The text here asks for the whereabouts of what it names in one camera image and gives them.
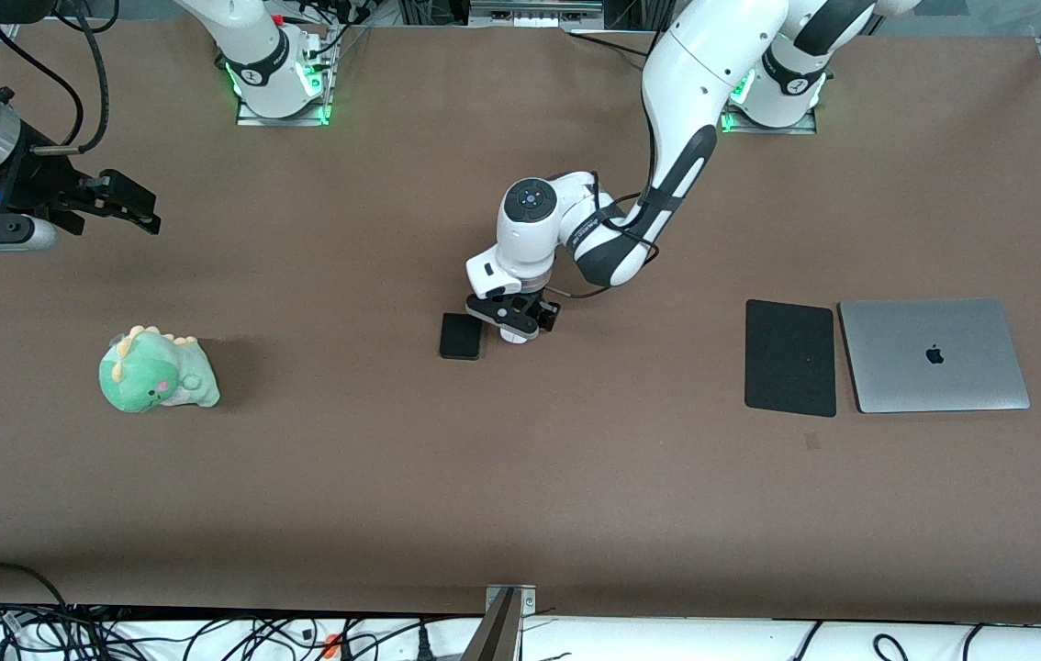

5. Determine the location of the black smartphone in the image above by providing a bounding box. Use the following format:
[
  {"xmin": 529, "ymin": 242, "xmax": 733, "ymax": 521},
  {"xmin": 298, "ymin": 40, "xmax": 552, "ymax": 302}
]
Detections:
[{"xmin": 439, "ymin": 313, "xmax": 484, "ymax": 361}]

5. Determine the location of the black mouse pad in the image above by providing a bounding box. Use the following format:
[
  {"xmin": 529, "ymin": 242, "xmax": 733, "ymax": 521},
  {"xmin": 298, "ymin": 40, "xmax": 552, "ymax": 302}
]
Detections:
[{"xmin": 744, "ymin": 299, "xmax": 838, "ymax": 419}]

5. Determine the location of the green dinosaur plush toy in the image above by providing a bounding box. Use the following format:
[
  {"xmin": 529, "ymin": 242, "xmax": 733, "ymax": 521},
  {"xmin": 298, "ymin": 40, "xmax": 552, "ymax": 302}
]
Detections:
[{"xmin": 98, "ymin": 325, "xmax": 221, "ymax": 414}]

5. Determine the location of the silver laptop with apple logo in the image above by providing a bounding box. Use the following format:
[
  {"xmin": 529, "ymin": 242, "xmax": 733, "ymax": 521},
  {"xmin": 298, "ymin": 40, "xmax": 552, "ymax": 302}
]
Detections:
[{"xmin": 838, "ymin": 297, "xmax": 1032, "ymax": 414}]

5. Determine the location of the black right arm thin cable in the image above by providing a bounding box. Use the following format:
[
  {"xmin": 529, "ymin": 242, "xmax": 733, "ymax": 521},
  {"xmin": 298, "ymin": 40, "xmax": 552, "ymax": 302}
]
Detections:
[{"xmin": 0, "ymin": 18, "xmax": 86, "ymax": 144}]

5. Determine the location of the black right arm plug cable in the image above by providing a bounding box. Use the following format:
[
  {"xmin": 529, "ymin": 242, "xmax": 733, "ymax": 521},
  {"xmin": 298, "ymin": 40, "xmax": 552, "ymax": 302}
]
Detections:
[{"xmin": 32, "ymin": 0, "xmax": 112, "ymax": 155}]

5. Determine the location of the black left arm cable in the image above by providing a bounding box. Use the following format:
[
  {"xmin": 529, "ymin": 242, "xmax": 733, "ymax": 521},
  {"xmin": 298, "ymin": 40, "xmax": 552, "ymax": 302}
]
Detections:
[{"xmin": 542, "ymin": 119, "xmax": 665, "ymax": 301}]

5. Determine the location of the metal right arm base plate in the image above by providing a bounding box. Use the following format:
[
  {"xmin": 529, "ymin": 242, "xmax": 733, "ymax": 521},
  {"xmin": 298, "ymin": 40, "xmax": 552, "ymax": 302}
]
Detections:
[{"xmin": 236, "ymin": 87, "xmax": 331, "ymax": 128}]

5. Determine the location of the long black base cable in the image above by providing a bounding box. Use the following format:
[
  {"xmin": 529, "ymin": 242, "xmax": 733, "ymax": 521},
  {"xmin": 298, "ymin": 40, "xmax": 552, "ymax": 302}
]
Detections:
[{"xmin": 565, "ymin": 32, "xmax": 661, "ymax": 62}]

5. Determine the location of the silver bracket plate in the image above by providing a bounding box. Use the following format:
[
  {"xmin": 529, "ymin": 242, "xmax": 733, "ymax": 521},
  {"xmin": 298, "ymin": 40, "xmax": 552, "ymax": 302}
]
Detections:
[{"xmin": 485, "ymin": 584, "xmax": 538, "ymax": 618}]

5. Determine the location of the silver aluminium rail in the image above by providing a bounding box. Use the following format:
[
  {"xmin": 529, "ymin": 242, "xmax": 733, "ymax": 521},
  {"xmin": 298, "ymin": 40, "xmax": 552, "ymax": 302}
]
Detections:
[{"xmin": 470, "ymin": 0, "xmax": 605, "ymax": 28}]

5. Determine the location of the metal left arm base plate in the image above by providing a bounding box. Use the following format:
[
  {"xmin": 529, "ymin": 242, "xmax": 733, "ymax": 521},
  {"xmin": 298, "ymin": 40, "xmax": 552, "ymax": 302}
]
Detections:
[{"xmin": 720, "ymin": 103, "xmax": 821, "ymax": 136}]

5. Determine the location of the grey metal post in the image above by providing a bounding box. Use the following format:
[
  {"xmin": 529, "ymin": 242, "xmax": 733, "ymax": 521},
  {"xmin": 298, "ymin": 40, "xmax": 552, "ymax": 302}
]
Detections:
[{"xmin": 459, "ymin": 589, "xmax": 522, "ymax": 661}]

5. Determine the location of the black tangled floor cable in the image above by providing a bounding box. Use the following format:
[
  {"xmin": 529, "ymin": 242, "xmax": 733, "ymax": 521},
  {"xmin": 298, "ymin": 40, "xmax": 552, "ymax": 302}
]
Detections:
[{"xmin": 181, "ymin": 617, "xmax": 324, "ymax": 661}]

